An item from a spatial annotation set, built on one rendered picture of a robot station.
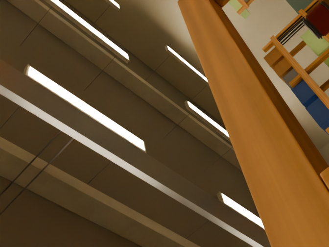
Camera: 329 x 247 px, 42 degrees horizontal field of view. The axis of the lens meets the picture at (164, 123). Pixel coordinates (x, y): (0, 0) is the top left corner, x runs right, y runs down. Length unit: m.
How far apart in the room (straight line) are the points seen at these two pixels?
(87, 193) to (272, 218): 4.19
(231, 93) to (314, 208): 0.32
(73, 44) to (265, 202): 7.63
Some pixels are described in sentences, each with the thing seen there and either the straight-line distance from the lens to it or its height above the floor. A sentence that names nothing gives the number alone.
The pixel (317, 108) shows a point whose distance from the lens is 5.92.
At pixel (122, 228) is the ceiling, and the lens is 5.07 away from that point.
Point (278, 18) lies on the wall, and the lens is 11.04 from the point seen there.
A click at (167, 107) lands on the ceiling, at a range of 8.88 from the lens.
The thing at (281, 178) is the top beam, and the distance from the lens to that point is 0.56.
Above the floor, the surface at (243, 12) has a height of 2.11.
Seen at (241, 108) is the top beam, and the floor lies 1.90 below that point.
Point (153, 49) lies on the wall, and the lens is 10.52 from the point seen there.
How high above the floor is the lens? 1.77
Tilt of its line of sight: 19 degrees up
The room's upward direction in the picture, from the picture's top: 134 degrees counter-clockwise
